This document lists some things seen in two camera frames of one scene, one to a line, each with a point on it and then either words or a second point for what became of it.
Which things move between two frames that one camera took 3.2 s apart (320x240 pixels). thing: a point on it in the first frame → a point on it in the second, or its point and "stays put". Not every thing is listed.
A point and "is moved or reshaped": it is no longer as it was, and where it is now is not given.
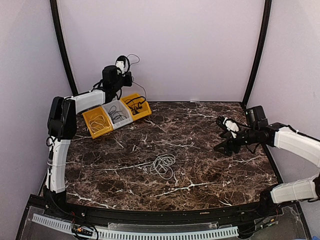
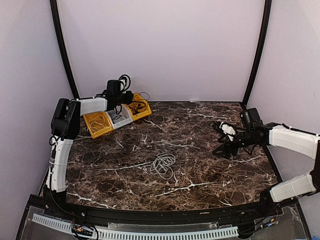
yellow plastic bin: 97,122 stays put
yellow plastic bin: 139,106 stays put
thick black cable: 138,104 is moved or reshaped
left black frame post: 54,14 stays put
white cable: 97,123 stays put
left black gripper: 129,81 → 130,99
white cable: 162,166 stays put
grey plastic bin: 117,114 stays put
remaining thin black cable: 133,80 → 143,92
